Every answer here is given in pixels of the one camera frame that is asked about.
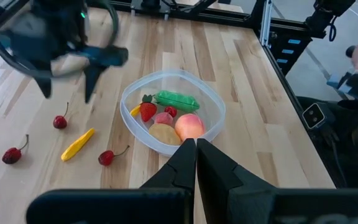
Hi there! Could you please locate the red toy cherry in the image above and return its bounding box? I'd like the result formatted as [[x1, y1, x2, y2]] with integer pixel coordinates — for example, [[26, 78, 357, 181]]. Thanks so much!
[[1, 134, 30, 165], [52, 101, 70, 130], [164, 106, 178, 118], [98, 145, 131, 167]]

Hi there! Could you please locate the tan toy potato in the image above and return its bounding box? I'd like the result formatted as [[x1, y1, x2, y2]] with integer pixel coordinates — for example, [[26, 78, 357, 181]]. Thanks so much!
[[148, 123, 183, 146]]

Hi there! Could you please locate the white table-level camera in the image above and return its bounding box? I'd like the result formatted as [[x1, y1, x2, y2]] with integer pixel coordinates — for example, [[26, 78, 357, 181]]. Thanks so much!
[[301, 102, 328, 131]]

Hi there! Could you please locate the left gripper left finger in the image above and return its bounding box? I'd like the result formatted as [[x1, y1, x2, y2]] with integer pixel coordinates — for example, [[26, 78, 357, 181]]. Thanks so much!
[[140, 138, 197, 190]]

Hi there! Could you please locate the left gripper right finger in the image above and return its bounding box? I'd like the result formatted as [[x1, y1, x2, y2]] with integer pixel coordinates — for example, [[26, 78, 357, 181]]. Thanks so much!
[[196, 138, 276, 224]]

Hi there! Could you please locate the black box with blue labels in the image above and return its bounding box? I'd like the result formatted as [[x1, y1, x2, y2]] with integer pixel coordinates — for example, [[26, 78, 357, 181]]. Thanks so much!
[[272, 29, 312, 77]]

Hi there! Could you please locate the toy peach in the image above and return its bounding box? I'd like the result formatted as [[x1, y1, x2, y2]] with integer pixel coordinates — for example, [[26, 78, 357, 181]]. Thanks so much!
[[174, 113, 206, 142]]

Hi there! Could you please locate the clear plastic tupperware container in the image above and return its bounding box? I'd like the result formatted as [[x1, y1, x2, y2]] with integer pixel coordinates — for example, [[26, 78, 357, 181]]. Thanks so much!
[[119, 68, 226, 157]]

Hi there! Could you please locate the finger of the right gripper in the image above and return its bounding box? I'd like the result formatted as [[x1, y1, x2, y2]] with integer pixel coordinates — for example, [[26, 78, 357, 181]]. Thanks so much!
[[83, 63, 107, 103], [34, 68, 54, 100]]

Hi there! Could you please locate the green toy pea pod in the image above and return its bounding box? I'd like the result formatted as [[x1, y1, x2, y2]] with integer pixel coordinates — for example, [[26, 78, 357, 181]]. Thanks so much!
[[154, 90, 201, 113]]

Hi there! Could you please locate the red toy strawberry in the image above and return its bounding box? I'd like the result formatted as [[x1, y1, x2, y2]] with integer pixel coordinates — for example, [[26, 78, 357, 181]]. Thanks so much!
[[139, 94, 158, 123]]

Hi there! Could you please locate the silver aluminium frame post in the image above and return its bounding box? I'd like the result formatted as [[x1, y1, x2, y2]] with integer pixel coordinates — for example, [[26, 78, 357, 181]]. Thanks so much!
[[259, 0, 273, 47]]

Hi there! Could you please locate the small pink toy fruit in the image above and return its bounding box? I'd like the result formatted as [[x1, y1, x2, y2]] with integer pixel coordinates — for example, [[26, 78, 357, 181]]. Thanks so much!
[[153, 111, 174, 126]]

